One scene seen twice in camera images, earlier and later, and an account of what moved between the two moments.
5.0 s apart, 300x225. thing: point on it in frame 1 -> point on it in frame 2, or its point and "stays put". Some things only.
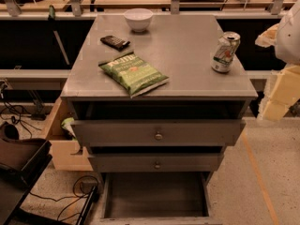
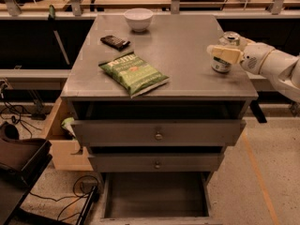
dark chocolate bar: [113, 42] stays put
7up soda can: [225, 49] stays put
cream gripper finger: [268, 37] -> [254, 54]
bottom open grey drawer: [157, 198] stays put
